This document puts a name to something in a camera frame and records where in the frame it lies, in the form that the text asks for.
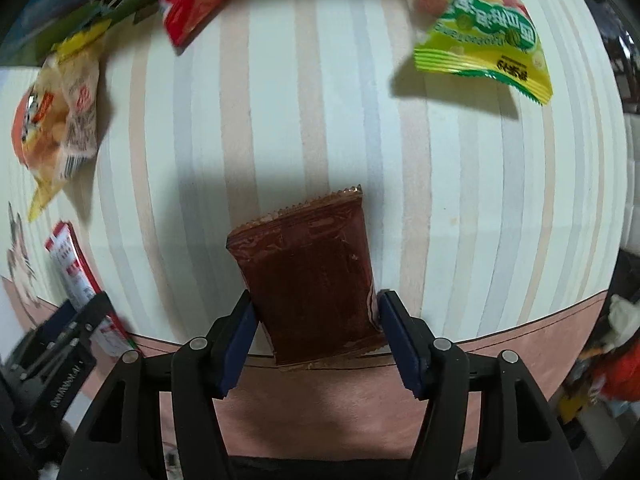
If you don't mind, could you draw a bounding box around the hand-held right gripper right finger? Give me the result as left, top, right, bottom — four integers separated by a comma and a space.
377, 289, 583, 480

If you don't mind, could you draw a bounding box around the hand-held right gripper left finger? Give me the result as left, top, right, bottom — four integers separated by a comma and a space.
59, 290, 261, 480

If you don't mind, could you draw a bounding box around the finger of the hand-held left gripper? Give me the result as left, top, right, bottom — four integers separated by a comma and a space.
27, 291, 121, 356

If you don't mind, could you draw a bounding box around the red-white snack packet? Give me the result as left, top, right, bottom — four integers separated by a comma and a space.
44, 220, 138, 356

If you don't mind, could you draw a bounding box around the brown snack packet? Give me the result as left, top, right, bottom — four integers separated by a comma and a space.
226, 185, 388, 367

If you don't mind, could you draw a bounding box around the yellow item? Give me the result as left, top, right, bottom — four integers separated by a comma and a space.
557, 392, 596, 423

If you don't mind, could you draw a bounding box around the yellow chips packet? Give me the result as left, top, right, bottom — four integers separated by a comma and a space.
12, 20, 113, 223

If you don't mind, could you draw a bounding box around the orange plastic bag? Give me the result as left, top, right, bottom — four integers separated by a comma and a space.
582, 340, 640, 401

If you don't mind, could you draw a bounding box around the white crumpled item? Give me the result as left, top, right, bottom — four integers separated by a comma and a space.
607, 294, 640, 341

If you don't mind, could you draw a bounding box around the striped cat print tablecloth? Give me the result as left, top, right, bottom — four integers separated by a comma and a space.
0, 0, 631, 461

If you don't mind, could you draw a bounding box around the green candy packet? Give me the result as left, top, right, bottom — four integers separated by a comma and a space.
406, 0, 555, 107

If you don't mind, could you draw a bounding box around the small red snack packet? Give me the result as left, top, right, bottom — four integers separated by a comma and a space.
159, 0, 268, 50

